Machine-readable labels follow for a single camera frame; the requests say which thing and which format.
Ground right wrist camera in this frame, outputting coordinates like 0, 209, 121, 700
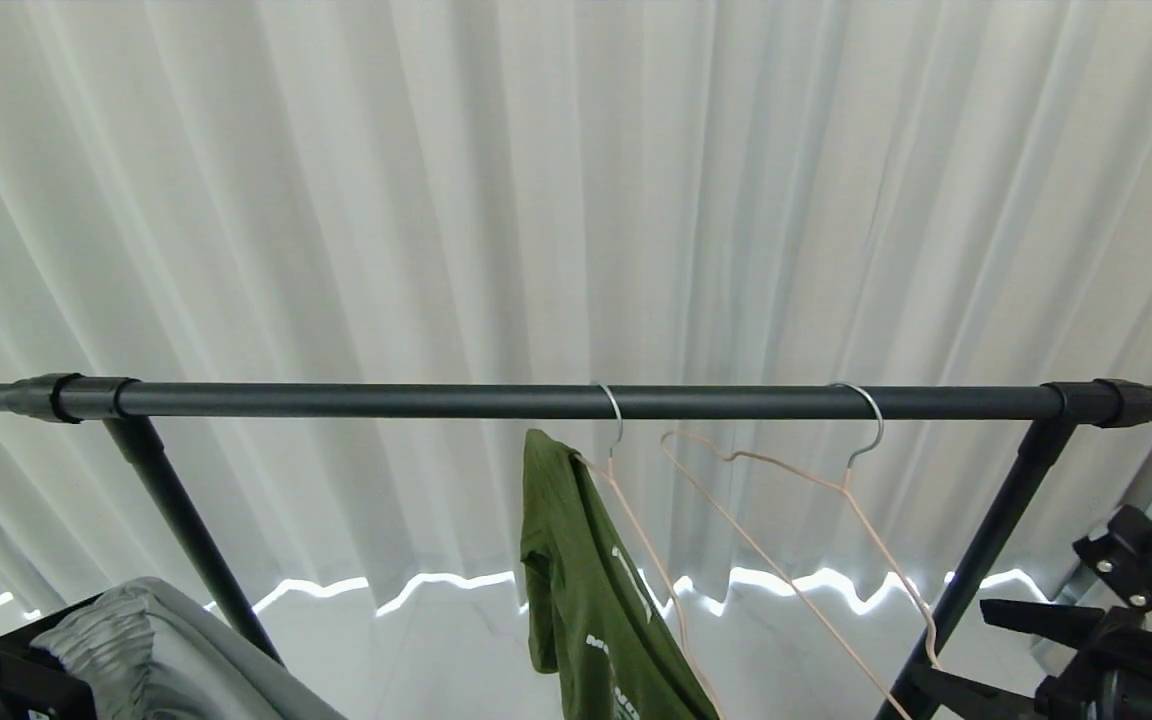
1074, 503, 1152, 621

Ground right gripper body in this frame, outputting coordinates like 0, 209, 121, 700
1034, 610, 1152, 720

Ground white curtain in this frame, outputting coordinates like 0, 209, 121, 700
0, 0, 1152, 616

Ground pink clothes hanger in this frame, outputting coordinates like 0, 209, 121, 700
576, 383, 727, 720
659, 383, 943, 720

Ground pale grey shorts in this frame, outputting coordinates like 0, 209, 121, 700
31, 577, 349, 720

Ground green printed shirt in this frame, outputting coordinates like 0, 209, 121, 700
521, 428, 722, 720

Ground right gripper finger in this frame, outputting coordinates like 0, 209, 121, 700
981, 598, 1112, 649
911, 665, 1042, 720

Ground black clothes rack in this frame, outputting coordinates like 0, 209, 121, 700
0, 373, 1152, 720

